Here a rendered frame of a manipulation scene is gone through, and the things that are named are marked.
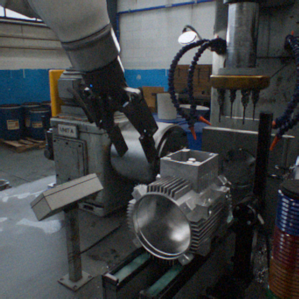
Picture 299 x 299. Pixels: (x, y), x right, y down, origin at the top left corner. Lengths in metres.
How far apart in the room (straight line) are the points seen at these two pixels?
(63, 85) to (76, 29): 0.78
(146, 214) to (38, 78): 6.45
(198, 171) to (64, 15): 0.42
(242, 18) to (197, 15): 5.98
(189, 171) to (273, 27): 0.66
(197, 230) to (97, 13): 0.45
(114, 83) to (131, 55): 7.37
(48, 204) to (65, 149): 0.56
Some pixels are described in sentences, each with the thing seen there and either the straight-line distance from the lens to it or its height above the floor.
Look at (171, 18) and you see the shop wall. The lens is 7.31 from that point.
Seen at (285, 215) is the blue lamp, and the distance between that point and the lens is 0.41.
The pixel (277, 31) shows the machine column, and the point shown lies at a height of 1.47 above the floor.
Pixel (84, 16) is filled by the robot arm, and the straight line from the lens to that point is 0.52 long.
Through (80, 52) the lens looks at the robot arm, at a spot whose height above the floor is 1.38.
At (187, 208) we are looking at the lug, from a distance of 0.66.
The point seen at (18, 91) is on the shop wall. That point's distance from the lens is 6.89.
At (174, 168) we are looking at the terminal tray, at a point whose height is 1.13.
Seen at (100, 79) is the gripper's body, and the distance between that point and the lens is 0.56.
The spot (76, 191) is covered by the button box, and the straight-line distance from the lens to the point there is 0.80.
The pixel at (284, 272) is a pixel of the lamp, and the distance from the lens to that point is 0.45.
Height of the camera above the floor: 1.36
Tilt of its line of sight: 15 degrees down
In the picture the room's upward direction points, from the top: straight up
